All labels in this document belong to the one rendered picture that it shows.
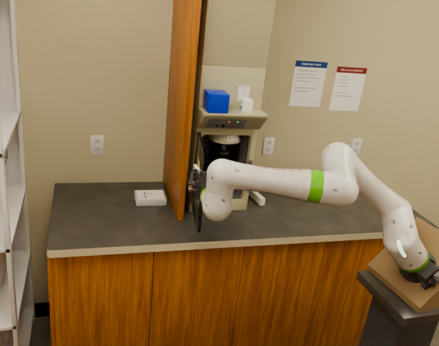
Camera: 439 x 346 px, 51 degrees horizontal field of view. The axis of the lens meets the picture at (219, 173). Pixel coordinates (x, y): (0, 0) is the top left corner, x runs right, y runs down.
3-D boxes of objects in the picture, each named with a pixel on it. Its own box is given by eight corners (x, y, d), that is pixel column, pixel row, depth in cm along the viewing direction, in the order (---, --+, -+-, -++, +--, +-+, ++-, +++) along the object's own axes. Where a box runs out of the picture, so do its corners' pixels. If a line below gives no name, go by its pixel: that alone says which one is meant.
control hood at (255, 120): (196, 126, 223) (198, 106, 219) (258, 128, 232) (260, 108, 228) (201, 134, 213) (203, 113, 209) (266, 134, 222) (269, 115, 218)
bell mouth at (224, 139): (204, 133, 246) (205, 123, 244) (235, 133, 251) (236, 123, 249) (212, 144, 230) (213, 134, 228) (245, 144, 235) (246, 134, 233)
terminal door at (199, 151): (193, 204, 238) (199, 132, 223) (198, 235, 210) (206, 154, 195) (191, 204, 238) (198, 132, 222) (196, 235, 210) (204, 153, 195)
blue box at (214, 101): (202, 107, 219) (204, 88, 216) (222, 108, 222) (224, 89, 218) (207, 112, 210) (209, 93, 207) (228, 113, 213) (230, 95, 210)
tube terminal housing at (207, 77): (180, 191, 263) (190, 55, 234) (233, 190, 272) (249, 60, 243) (189, 212, 241) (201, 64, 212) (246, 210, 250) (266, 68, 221)
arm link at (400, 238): (424, 237, 191) (409, 211, 181) (433, 269, 180) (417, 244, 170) (394, 245, 197) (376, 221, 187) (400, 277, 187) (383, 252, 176)
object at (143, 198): (134, 196, 251) (134, 189, 250) (163, 195, 256) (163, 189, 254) (136, 206, 241) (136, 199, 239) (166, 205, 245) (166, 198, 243)
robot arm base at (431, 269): (467, 281, 176) (463, 273, 172) (439, 307, 176) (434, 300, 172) (418, 245, 198) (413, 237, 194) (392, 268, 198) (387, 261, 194)
